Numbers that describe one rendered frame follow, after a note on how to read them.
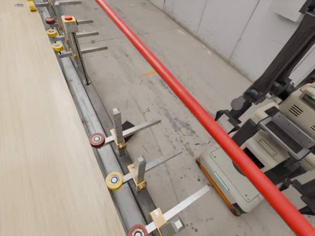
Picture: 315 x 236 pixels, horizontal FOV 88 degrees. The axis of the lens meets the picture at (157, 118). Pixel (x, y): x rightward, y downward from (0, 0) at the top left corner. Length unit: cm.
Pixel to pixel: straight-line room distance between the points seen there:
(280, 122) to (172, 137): 123
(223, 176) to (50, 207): 134
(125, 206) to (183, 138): 121
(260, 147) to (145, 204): 83
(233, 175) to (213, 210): 39
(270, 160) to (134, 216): 91
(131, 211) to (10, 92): 104
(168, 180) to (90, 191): 109
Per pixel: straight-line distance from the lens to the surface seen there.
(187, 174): 189
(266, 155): 132
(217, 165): 172
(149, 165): 94
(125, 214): 111
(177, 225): 60
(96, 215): 84
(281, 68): 83
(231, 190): 171
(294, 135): 114
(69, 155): 96
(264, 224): 211
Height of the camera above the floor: 172
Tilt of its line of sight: 52 degrees down
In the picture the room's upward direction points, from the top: 11 degrees clockwise
